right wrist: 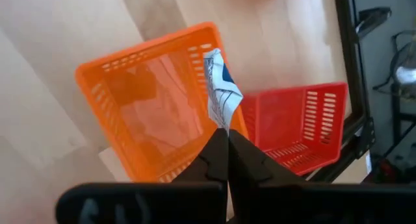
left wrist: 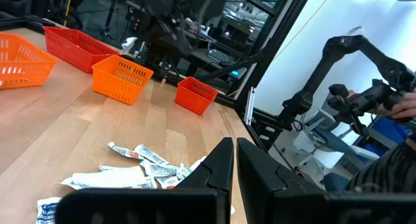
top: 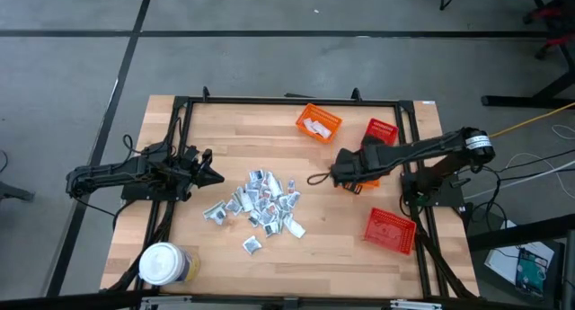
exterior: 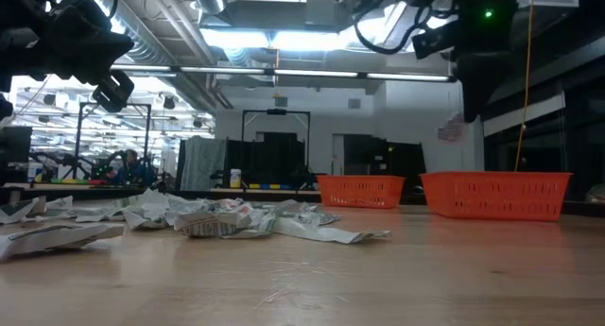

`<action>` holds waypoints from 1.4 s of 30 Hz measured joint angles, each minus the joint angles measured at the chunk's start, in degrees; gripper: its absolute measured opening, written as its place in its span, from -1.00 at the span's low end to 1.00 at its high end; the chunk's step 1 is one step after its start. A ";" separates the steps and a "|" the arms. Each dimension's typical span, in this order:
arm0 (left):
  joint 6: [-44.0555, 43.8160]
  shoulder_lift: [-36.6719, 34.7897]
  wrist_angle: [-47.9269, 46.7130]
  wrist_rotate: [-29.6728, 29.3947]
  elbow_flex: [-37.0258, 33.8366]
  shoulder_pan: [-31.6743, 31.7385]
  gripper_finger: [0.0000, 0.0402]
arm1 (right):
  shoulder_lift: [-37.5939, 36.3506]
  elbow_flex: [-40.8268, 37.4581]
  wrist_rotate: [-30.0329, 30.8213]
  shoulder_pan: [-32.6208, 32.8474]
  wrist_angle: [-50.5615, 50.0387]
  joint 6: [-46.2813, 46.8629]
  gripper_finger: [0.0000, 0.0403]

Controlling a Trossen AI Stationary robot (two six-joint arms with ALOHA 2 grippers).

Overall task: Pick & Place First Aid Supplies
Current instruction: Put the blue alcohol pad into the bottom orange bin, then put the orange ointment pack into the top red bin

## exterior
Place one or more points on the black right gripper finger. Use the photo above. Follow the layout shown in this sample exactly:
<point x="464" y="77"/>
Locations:
<point x="481" y="104"/>
<point x="469" y="106"/>

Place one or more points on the white packet with green print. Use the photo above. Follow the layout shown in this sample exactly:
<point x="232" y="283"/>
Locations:
<point x="267" y="222"/>

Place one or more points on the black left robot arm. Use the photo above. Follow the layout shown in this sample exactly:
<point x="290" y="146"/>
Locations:
<point x="23" y="33"/>

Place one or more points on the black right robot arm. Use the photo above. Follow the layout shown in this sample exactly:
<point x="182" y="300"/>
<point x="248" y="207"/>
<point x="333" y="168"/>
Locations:
<point x="487" y="28"/>

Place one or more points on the black background robot arm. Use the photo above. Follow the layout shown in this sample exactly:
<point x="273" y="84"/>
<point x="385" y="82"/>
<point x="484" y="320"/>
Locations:
<point x="61" y="163"/>

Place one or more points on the orange plastic basket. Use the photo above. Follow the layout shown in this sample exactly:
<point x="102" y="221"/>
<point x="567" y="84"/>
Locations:
<point x="359" y="191"/>
<point x="496" y="196"/>

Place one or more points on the black ceiling spotlight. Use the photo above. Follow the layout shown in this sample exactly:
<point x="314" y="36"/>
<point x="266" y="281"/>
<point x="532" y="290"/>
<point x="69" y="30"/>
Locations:
<point x="168" y="102"/>

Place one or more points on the black cabinet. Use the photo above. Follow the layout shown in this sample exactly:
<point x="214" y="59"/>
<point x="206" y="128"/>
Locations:
<point x="378" y="156"/>

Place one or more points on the black monitor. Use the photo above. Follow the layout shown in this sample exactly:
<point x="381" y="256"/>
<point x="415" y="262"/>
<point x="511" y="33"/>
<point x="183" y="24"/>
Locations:
<point x="14" y="151"/>

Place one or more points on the person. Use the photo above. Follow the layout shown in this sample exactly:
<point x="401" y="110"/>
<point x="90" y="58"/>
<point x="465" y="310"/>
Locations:
<point x="132" y="167"/>

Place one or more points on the multicoloured striped bar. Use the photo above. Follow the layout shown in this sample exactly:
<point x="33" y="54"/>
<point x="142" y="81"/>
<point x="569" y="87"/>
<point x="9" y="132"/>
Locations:
<point x="71" y="181"/>

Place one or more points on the white door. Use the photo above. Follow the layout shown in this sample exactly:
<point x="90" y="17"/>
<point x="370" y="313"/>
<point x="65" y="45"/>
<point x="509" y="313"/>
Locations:
<point x="338" y="156"/>

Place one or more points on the long ceiling light strip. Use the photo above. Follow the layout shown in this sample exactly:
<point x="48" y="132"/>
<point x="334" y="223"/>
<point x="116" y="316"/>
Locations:
<point x="312" y="73"/>

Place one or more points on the grey hanging cloth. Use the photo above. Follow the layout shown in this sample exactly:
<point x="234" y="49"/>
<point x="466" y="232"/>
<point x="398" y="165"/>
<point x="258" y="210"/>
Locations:
<point x="202" y="163"/>

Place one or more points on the grey ceiling box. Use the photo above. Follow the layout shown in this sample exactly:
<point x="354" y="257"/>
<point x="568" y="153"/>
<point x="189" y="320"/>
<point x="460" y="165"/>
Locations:
<point x="320" y="12"/>

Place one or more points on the bright ceiling light panel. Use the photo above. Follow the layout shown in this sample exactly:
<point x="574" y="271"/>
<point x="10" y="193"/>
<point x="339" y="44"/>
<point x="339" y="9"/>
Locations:
<point x="269" y="39"/>

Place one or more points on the yellow and white bottle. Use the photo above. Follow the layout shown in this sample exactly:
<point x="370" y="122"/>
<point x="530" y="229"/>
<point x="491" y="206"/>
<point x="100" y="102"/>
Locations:
<point x="235" y="179"/>

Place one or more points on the black partition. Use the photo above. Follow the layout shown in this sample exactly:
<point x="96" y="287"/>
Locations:
<point x="269" y="158"/>

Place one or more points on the yellow and blue striped bar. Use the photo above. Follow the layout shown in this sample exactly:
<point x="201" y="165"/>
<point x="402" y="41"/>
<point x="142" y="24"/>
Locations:
<point x="269" y="186"/>

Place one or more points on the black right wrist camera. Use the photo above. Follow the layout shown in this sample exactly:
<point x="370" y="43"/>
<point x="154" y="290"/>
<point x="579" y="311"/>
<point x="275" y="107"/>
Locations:
<point x="435" y="41"/>

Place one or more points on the grey wall vent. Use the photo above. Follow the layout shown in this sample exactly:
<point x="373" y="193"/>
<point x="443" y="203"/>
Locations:
<point x="281" y="102"/>
<point x="354" y="103"/>

